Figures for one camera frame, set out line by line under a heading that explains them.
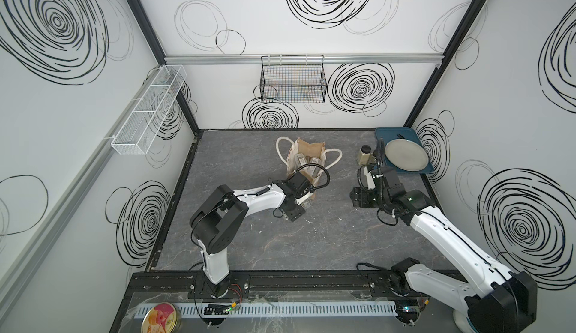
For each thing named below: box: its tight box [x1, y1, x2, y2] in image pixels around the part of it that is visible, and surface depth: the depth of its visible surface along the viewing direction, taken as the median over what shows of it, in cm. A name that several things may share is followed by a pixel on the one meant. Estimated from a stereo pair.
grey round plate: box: [384, 138, 429, 173], surface depth 108 cm
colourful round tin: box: [141, 302, 181, 333], surface depth 67 cm
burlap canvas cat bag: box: [276, 136, 343, 200], surface depth 98 cm
